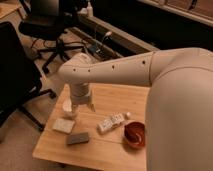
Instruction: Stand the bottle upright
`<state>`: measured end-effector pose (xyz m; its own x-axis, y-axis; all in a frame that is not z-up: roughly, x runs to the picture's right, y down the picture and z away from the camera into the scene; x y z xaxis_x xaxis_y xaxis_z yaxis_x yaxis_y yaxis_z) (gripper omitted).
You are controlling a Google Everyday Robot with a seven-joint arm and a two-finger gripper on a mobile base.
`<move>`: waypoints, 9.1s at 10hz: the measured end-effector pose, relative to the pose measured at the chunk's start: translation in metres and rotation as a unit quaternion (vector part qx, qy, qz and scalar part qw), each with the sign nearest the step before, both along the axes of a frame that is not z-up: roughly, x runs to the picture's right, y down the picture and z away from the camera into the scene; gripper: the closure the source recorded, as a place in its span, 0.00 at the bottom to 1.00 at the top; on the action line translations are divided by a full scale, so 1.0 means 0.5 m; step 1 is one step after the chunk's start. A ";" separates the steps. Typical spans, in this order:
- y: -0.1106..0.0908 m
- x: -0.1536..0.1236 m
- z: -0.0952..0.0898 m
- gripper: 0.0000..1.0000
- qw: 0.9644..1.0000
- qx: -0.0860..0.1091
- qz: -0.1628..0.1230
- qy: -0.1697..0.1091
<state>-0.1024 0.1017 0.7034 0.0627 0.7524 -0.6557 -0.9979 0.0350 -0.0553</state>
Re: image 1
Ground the black office chair left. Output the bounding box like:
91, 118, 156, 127
0, 21, 56, 131

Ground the grey sponge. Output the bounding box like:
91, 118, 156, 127
66, 132, 89, 145

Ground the white cup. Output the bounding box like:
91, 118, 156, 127
62, 99, 77, 119

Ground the black office chair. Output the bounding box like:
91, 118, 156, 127
18, 0, 87, 74
0, 21, 56, 131

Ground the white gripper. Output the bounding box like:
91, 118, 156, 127
70, 83, 95, 116

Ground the power strip with cables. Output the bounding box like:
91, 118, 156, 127
87, 31, 117, 61

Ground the red bowl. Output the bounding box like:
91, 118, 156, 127
124, 122, 145, 149

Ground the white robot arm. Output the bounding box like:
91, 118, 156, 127
59, 48, 213, 171

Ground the black office chair back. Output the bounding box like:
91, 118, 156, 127
18, 0, 87, 74

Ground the white spray bottle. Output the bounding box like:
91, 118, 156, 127
87, 0, 93, 17

